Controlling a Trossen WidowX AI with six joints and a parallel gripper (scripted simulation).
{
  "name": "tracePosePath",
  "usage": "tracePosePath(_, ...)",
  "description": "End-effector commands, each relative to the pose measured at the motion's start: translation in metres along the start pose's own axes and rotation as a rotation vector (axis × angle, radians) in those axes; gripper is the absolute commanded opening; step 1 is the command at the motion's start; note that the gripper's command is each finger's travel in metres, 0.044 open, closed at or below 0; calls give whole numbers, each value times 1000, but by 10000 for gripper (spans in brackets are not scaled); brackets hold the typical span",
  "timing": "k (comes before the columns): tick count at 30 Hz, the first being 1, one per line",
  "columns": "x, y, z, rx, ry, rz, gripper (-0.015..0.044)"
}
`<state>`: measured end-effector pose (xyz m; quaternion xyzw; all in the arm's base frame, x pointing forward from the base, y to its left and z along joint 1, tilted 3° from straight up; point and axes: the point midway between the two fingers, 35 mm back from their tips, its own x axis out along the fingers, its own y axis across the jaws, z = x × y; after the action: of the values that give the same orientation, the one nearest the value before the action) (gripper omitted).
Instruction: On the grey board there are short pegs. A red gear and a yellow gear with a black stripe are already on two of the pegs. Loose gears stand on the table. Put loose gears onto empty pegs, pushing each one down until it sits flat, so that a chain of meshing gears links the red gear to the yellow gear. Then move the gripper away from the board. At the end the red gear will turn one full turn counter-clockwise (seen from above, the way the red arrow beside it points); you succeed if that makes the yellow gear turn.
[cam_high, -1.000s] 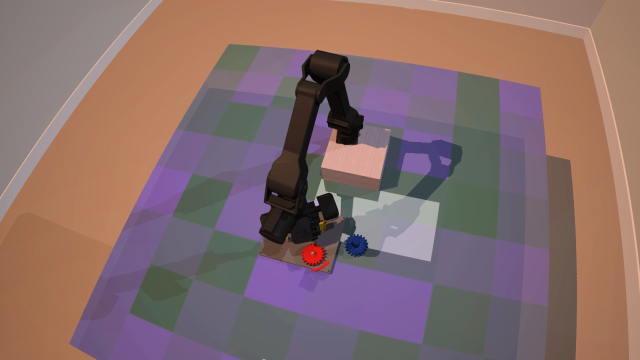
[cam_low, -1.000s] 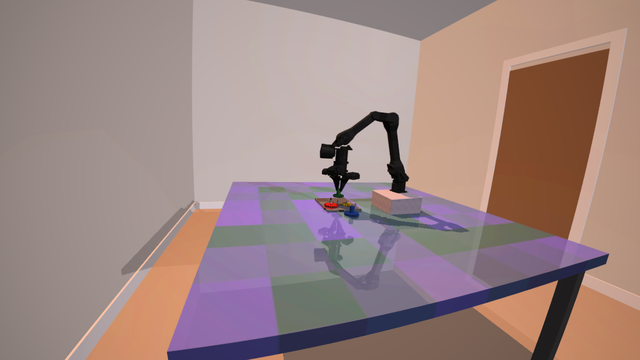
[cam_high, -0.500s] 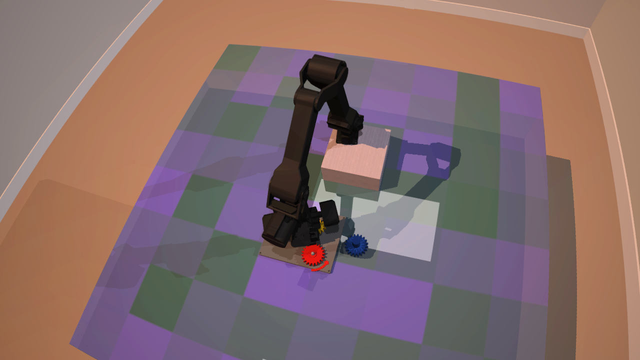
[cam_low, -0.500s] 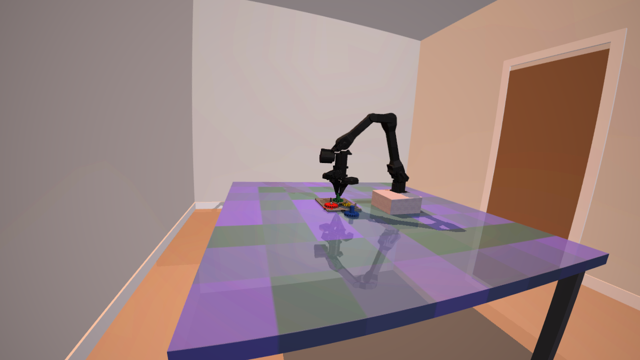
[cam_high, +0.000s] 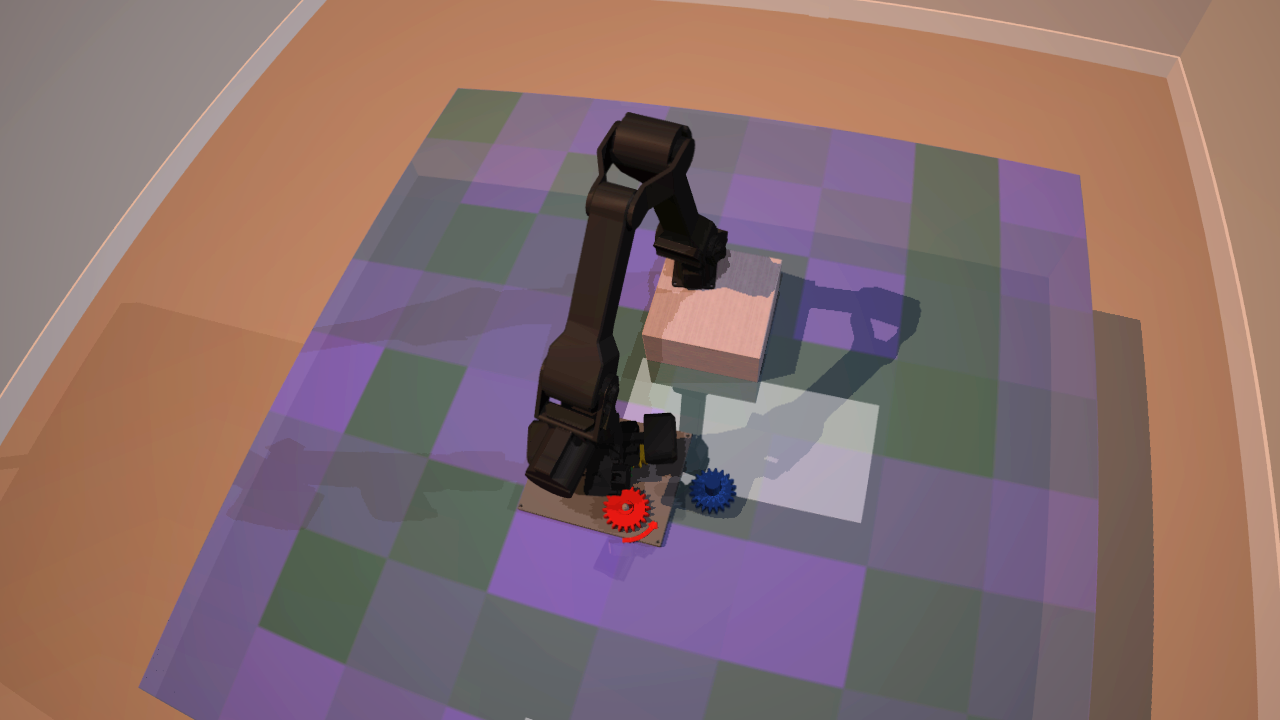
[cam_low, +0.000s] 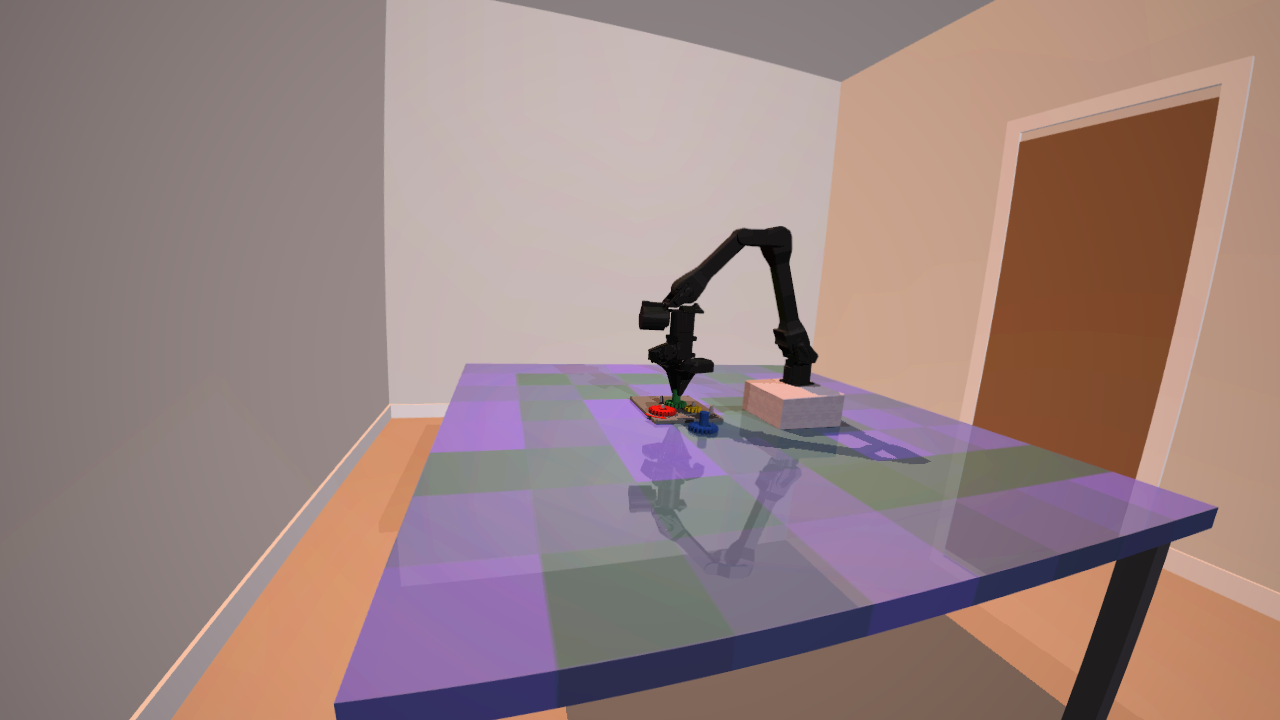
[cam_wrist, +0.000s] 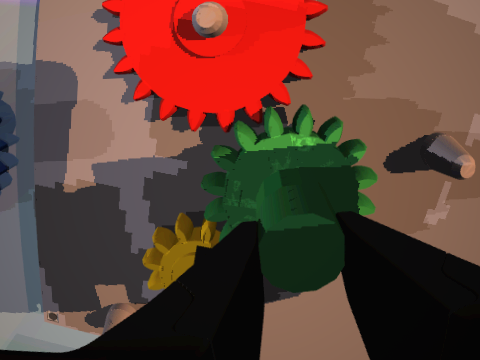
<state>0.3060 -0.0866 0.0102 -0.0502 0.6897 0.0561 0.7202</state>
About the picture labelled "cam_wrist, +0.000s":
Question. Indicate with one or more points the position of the yellow gear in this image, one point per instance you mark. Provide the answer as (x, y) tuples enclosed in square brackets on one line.
[(174, 254)]

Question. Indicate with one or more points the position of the green gear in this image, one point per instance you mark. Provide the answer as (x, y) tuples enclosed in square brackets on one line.
[(292, 181)]

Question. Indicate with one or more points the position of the red gear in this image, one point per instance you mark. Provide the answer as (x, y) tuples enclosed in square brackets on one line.
[(237, 69)]

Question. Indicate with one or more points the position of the blue gear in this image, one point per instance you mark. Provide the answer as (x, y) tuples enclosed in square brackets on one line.
[(2, 166)]

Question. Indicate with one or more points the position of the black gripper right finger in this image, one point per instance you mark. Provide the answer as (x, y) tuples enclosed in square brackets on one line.
[(410, 300)]

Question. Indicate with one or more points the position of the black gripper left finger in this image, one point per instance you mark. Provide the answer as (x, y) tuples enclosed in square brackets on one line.
[(213, 311)]

